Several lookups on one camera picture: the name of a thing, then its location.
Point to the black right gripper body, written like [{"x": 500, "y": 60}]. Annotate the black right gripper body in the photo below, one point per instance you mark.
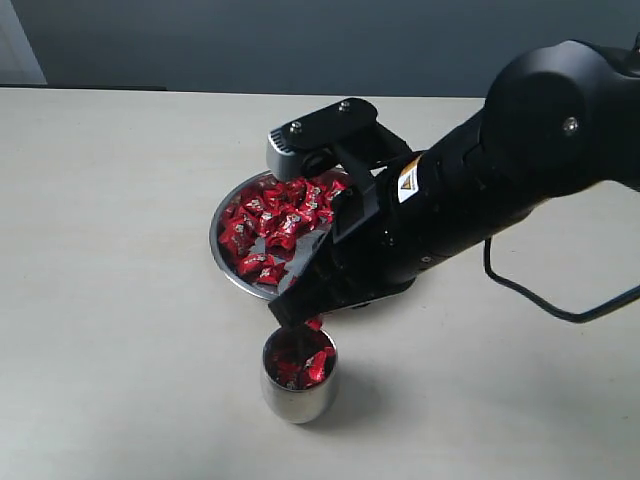
[{"x": 419, "y": 212}]

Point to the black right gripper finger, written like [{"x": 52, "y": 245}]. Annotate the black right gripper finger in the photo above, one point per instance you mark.
[{"x": 309, "y": 296}]

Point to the red candy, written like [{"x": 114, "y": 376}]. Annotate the red candy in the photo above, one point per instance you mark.
[
  {"x": 291, "y": 271},
  {"x": 315, "y": 324},
  {"x": 253, "y": 264},
  {"x": 334, "y": 189}
]

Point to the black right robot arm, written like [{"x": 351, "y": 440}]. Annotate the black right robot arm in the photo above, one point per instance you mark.
[{"x": 556, "y": 121}]

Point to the round stainless steel plate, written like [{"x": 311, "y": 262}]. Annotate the round stainless steel plate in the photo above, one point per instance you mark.
[{"x": 289, "y": 220}]

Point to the stainless steel cup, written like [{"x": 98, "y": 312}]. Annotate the stainless steel cup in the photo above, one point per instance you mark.
[{"x": 303, "y": 405}]

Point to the red candy back top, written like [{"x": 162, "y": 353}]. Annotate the red candy back top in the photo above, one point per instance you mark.
[{"x": 334, "y": 189}]

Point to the red candy left edge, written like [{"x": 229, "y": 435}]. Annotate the red candy left edge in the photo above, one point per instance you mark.
[{"x": 237, "y": 240}]

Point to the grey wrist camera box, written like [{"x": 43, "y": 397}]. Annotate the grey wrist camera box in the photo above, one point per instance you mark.
[{"x": 302, "y": 147}]

